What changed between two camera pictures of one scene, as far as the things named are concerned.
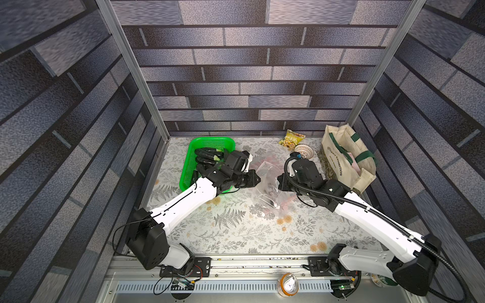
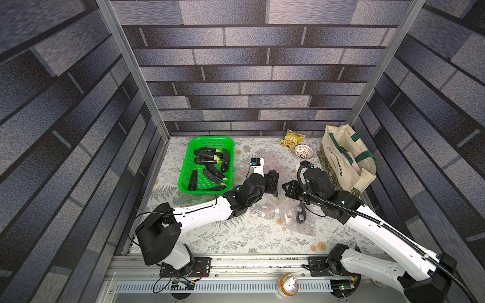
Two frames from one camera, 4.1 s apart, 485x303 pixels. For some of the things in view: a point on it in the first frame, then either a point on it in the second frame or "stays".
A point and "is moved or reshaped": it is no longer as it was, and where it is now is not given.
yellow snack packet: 292,139 stays
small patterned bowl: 305,151 stays
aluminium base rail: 243,280 stays
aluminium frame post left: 107,9 stays
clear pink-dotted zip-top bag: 268,166 is moved or reshaped
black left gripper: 253,180 -> 269,182
